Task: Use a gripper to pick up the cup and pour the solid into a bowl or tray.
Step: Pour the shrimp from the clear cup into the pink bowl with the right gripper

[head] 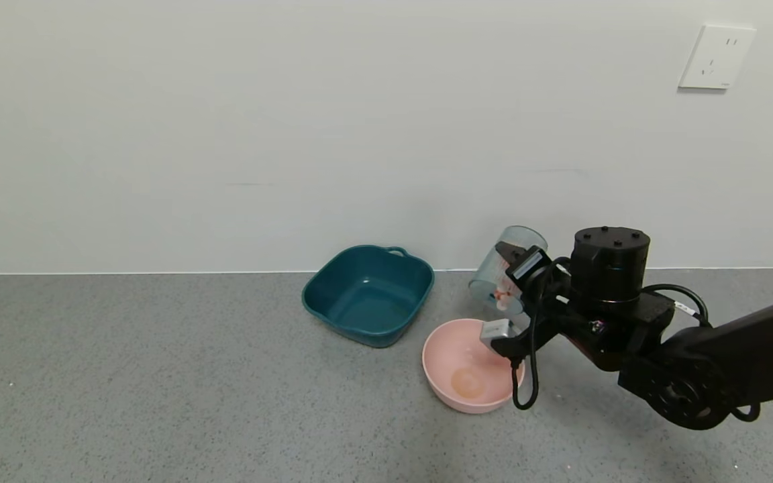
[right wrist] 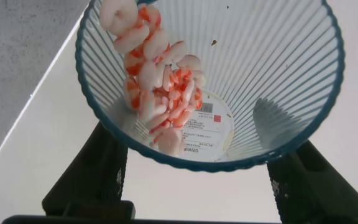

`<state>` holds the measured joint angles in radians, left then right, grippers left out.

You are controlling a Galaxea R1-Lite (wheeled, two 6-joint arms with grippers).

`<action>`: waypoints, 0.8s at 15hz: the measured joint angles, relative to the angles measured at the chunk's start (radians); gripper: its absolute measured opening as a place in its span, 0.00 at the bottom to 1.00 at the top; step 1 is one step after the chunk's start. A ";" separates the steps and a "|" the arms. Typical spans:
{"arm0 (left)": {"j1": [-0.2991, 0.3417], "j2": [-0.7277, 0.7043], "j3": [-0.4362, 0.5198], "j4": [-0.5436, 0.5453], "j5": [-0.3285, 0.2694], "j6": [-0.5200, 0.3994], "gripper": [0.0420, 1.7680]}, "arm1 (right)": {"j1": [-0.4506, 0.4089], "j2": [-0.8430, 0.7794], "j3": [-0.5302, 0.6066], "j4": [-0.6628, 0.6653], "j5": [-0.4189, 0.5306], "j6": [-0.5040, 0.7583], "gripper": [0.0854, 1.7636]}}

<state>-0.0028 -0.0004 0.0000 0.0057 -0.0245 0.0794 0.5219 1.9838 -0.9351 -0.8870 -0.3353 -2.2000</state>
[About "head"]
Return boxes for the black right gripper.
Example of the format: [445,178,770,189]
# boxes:
[494,240,572,310]

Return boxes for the transparent ribbed handled cup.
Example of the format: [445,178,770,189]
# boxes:
[468,226,549,317]

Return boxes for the pink solid pieces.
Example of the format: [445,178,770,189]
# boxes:
[493,277,520,308]

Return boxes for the pink plastic bowl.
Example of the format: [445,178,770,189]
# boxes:
[422,319,525,414]

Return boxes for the teal plastic square basin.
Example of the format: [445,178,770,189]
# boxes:
[302,245,435,348]

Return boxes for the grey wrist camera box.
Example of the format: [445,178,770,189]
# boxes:
[480,319,515,348]

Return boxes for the black camera cable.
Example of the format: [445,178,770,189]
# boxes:
[510,265,565,411]

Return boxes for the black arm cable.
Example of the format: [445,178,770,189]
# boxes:
[641,284,714,329]

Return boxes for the white wall socket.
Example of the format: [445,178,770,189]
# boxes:
[678,25,757,91]

